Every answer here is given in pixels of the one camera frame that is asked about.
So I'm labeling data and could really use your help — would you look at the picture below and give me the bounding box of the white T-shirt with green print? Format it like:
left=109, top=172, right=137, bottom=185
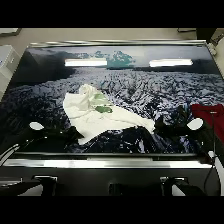
left=62, top=83, right=156, bottom=146

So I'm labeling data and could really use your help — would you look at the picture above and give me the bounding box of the silver frame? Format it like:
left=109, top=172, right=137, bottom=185
left=0, top=151, right=224, bottom=197

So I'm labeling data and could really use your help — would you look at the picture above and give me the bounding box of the red garment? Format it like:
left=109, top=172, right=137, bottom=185
left=190, top=103, right=224, bottom=143

